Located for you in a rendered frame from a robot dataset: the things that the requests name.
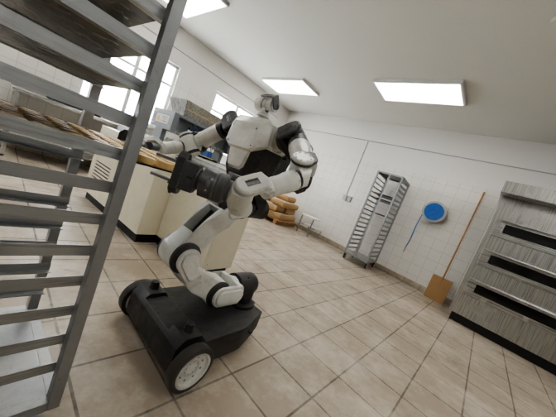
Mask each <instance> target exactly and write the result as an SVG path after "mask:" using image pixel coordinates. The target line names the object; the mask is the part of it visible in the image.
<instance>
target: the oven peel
mask: <svg viewBox="0 0 556 417"><path fill-rule="evenodd" d="M485 193H486V192H483V194H482V196H481V198H480V200H479V202H478V204H477V206H476V208H475V210H474V213H473V215H472V217H471V219H470V221H469V223H468V225H467V227H466V229H465V231H464V234H463V236H462V238H461V240H460V242H459V244H458V246H457V248H456V250H455V252H454V254H453V257H452V259H451V261H450V262H449V264H448V267H447V269H446V271H445V272H444V274H443V277H441V276H437V275H435V274H433V276H432V278H431V280H430V282H429V284H428V287H427V289H426V291H425V292H424V296H426V297H428V298H430V299H432V300H434V301H435V302H437V303H439V304H441V305H443V302H444V300H445V298H446V296H447V294H448V292H449V290H450V288H451V286H452V284H453V282H452V281H450V280H446V279H444V277H445V276H446V274H447V272H448V268H449V267H450V265H451V263H452V261H453V258H454V257H455V255H456V253H457V251H458V248H459V246H460V244H461V242H462V240H463V238H464V236H465V234H466V232H467V230H468V228H469V225H470V223H471V221H472V219H473V217H474V215H475V213H476V211H477V209H478V207H479V205H480V203H481V201H482V198H483V196H484V194H485Z"/></svg>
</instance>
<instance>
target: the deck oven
mask: <svg viewBox="0 0 556 417"><path fill-rule="evenodd" d="M449 309H450V310H452V312H451V314H450V315H449V318H450V319H452V320H453V321H455V322H457V323H459V324H461V325H463V326H464V327H466V328H469V329H471V330H472V331H474V332H475V333H478V334H480V335H482V336H483V337H484V338H487V339H489V340H491V341H492V342H494V343H496V344H498V345H500V346H502V347H503V348H505V349H507V350H509V351H511V352H513V353H514V354H516V355H518V356H520V357H523V358H524V359H525V360H527V361H529V362H532V363H534V364H535V365H536V366H538V367H541V368H543V369H544V370H545V371H548V372H550V373H552V374H554V375H555V376H556V191H555V190H551V189H544V188H540V187H535V186H531V185H524V184H520V183H516V182H512V181H508V180H507V181H506V182H505V184H504V186H503V188H502V190H501V194H500V198H499V202H498V205H497V208H496V211H495V213H494V215H493V217H492V219H491V221H490V223H489V225H488V227H487V230H486V232H485V234H484V236H483V238H482V240H481V242H480V244H479V247H478V249H477V251H476V253H475V255H474V257H473V259H472V262H471V264H470V266H469V267H468V269H467V272H466V274H465V276H464V277H463V281H462V283H461V285H460V286H459V288H458V291H457V293H456V295H455V297H454V299H453V302H452V303H451V305H450V307H449Z"/></svg>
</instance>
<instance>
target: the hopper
mask: <svg viewBox="0 0 556 417"><path fill-rule="evenodd" d="M170 102H171V107H172V111H173V112H176V113H178V114H180V115H182V116H185V117H187V118H189V119H191V120H193V121H195V122H197V123H199V124H201V125H203V126H205V127H211V126H212V125H214V124H216V123H218V122H221V118H220V117H217V116H215V115H214V114H212V113H210V112H209V111H207V110H205V109H203V108H201V107H200V106H198V105H196V104H195V103H192V102H190V101H189V100H188V99H183V98H177V97H172V96H170Z"/></svg>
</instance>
